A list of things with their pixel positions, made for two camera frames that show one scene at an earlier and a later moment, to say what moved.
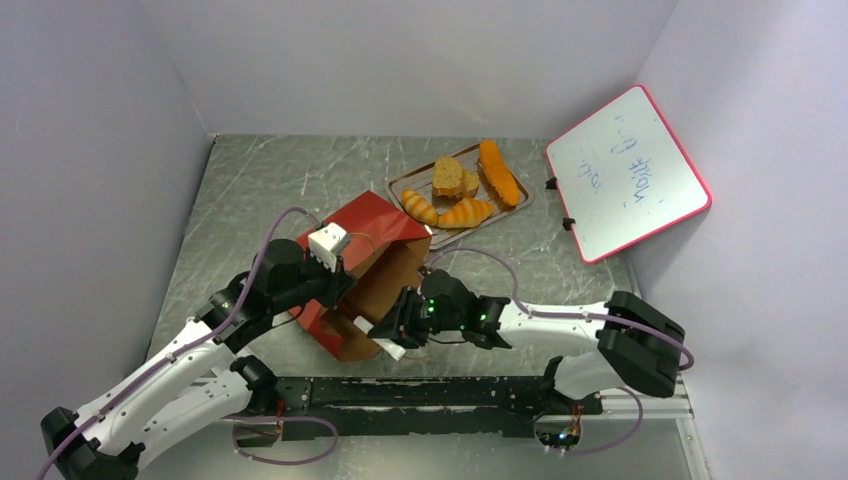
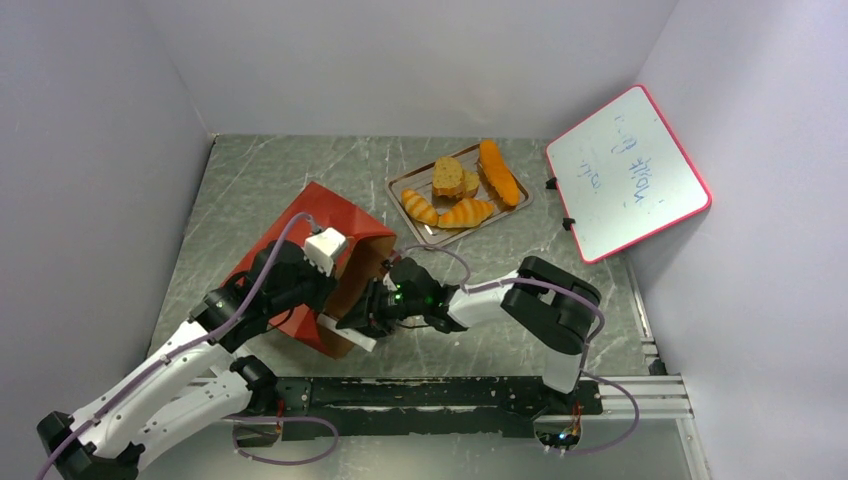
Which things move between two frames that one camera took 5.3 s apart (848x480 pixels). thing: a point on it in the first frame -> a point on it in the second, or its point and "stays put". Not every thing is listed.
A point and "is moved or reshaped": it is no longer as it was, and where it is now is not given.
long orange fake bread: x=503 y=182 stays put
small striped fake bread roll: x=418 y=208 stays put
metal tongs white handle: x=394 y=350 -> x=353 y=336
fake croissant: x=468 y=213 stays put
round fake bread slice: x=471 y=181 stays put
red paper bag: x=389 y=250 is moved or reshaped
